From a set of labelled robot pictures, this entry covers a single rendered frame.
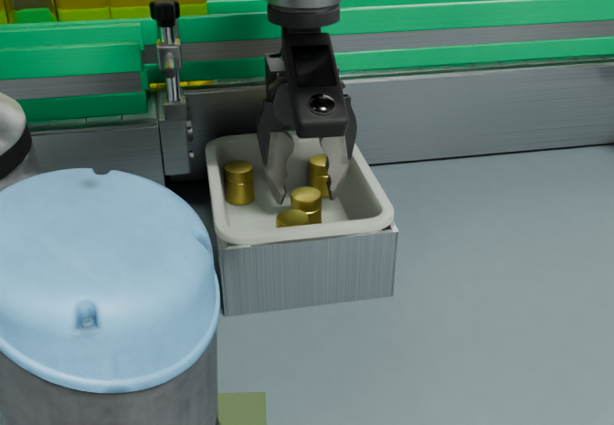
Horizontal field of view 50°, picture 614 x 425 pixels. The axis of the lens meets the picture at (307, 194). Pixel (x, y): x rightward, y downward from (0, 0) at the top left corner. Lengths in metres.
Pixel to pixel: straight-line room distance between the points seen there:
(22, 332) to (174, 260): 0.07
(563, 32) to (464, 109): 0.17
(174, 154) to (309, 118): 0.22
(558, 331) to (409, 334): 0.14
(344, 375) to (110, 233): 0.31
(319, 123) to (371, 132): 0.31
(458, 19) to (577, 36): 0.18
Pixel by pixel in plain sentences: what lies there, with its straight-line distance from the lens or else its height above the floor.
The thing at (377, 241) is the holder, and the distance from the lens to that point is 0.63.
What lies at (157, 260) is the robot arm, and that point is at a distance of 0.32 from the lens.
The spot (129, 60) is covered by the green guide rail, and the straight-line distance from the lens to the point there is 0.73.
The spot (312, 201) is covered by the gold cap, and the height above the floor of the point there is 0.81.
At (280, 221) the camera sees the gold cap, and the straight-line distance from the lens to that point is 0.67.
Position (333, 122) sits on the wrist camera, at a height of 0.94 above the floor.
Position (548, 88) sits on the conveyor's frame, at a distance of 0.97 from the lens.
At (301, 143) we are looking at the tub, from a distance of 0.79.
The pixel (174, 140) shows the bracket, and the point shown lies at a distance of 0.75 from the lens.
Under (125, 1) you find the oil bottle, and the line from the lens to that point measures 0.83.
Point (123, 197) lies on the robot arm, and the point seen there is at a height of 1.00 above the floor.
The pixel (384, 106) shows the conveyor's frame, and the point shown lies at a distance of 0.88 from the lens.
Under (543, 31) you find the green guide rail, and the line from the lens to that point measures 0.96.
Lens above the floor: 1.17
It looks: 30 degrees down
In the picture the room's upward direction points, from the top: straight up
